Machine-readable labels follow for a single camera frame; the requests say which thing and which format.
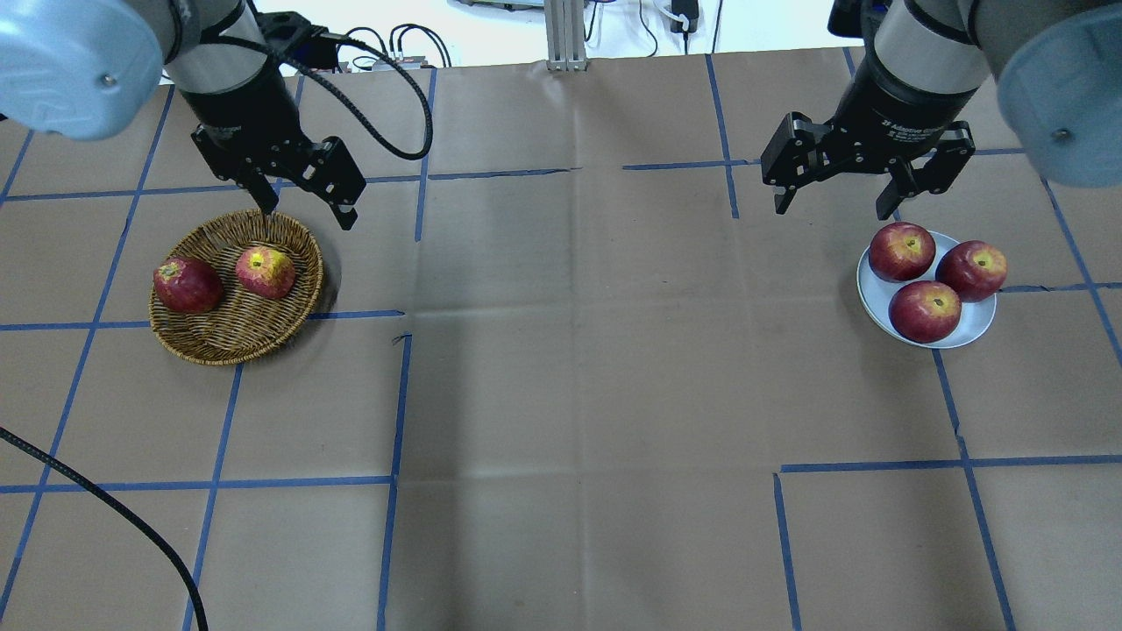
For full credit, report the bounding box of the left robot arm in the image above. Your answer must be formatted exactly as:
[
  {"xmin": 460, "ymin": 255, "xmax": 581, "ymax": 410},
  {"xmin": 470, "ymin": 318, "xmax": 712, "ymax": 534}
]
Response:
[{"xmin": 1, "ymin": 1, "xmax": 366, "ymax": 230}]

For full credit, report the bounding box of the wicker basket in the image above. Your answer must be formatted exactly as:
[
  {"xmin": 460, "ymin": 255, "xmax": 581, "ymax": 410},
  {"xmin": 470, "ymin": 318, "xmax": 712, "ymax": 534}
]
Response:
[{"xmin": 149, "ymin": 209, "xmax": 325, "ymax": 365}]

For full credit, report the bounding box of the yellow-red apple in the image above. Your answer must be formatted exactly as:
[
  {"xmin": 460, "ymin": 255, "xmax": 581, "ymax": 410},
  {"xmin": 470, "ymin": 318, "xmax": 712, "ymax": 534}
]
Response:
[{"xmin": 234, "ymin": 246, "xmax": 296, "ymax": 300}]

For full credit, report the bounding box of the plate apple one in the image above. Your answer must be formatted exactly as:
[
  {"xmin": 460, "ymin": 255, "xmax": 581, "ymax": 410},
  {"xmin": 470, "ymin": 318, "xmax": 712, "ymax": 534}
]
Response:
[{"xmin": 870, "ymin": 221, "xmax": 936, "ymax": 283}]

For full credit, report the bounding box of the white plate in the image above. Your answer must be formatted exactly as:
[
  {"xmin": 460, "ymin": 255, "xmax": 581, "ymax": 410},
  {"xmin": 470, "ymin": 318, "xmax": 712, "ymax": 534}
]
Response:
[{"xmin": 855, "ymin": 246, "xmax": 997, "ymax": 349}]

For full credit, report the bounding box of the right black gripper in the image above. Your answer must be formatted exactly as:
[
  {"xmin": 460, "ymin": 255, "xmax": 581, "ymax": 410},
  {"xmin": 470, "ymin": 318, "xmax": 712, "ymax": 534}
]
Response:
[{"xmin": 761, "ymin": 57, "xmax": 976, "ymax": 220}]

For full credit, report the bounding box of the plate apple three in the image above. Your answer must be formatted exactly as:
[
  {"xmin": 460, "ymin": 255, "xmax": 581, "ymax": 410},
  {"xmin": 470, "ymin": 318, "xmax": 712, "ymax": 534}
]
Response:
[{"xmin": 888, "ymin": 280, "xmax": 962, "ymax": 344}]

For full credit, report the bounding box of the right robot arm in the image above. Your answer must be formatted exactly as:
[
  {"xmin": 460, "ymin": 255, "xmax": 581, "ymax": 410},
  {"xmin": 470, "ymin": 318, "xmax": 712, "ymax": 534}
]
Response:
[{"xmin": 761, "ymin": 1, "xmax": 1121, "ymax": 220}]

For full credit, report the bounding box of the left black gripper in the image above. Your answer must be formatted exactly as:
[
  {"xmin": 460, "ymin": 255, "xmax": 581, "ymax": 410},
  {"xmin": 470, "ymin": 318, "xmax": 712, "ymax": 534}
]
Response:
[{"xmin": 181, "ymin": 67, "xmax": 367, "ymax": 231}]

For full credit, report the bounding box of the plate apple two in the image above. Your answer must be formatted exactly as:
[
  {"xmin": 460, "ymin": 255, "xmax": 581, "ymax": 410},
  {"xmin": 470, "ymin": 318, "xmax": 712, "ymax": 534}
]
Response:
[{"xmin": 936, "ymin": 240, "xmax": 1008, "ymax": 303}]

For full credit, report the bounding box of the aluminium frame post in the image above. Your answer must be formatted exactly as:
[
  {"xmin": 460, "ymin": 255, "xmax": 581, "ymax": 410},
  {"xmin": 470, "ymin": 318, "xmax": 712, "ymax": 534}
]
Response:
[{"xmin": 543, "ymin": 0, "xmax": 588, "ymax": 72}]

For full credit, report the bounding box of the dark red basket apple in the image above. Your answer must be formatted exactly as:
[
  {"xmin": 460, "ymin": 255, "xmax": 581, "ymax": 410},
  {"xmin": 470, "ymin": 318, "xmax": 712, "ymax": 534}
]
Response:
[{"xmin": 153, "ymin": 257, "xmax": 226, "ymax": 313}]

